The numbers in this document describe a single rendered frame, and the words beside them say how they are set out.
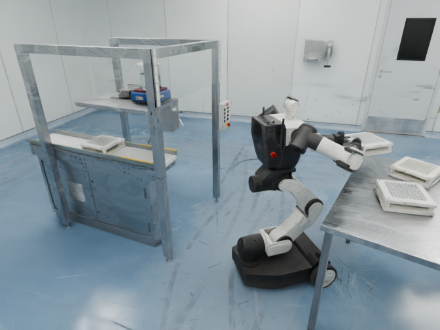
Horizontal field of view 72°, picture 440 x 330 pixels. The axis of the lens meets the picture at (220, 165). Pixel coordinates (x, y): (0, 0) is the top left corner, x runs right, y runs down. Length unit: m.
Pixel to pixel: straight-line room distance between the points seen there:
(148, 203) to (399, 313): 1.93
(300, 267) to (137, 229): 1.36
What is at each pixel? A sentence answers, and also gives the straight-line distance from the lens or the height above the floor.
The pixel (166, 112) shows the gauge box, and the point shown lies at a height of 1.16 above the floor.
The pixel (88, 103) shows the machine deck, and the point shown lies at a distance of 2.32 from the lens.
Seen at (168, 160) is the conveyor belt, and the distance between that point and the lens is 2.34.
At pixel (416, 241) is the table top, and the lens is 1.73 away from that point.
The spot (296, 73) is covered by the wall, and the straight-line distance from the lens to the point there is 5.66.
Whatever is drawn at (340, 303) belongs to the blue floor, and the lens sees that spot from 2.44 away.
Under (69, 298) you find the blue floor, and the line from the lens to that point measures 2.55.
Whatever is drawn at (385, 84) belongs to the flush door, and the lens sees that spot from 5.79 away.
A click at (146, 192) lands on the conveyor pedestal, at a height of 0.56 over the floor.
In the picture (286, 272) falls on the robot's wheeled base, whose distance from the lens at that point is 2.30.
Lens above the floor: 1.76
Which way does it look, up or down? 25 degrees down
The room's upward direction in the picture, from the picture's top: straight up
